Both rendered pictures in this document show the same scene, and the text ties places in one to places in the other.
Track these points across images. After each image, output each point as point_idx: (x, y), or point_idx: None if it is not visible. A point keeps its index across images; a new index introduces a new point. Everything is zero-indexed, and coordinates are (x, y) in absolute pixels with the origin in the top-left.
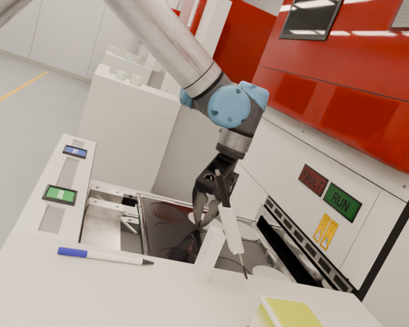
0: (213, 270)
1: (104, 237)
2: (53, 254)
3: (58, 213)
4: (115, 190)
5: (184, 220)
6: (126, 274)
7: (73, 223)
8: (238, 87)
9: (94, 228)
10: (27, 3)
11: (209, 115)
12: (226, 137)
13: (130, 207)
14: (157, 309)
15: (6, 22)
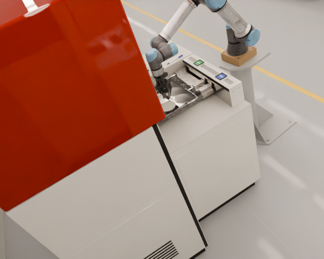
0: None
1: (190, 80)
2: (182, 55)
3: (194, 61)
4: (202, 89)
5: (175, 99)
6: (169, 60)
7: (187, 61)
8: (153, 38)
9: (195, 80)
10: (219, 15)
11: None
12: None
13: (206, 112)
14: None
15: (224, 20)
